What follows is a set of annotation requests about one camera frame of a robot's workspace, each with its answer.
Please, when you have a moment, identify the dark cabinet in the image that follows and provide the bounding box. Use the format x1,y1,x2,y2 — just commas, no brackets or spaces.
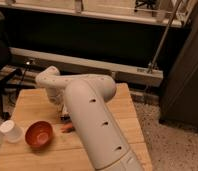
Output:
159,1,198,128

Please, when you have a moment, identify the red bowl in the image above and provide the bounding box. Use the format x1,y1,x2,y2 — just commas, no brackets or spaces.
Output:
25,121,53,149

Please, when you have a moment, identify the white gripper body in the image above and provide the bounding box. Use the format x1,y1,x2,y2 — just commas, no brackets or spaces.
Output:
46,88,64,107

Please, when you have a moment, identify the metal pole stand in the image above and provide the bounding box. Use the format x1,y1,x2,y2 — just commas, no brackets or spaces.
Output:
143,0,185,101

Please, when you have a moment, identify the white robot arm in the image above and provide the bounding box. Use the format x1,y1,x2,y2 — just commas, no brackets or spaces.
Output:
35,66,144,171

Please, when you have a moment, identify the white upturned cup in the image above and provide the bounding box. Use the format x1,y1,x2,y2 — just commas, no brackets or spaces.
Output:
0,120,23,143

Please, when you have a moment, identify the orange marker pen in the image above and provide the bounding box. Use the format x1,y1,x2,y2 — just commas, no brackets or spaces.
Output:
61,123,75,133

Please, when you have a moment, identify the black chair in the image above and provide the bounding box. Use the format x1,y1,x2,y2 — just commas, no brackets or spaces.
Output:
0,11,33,121

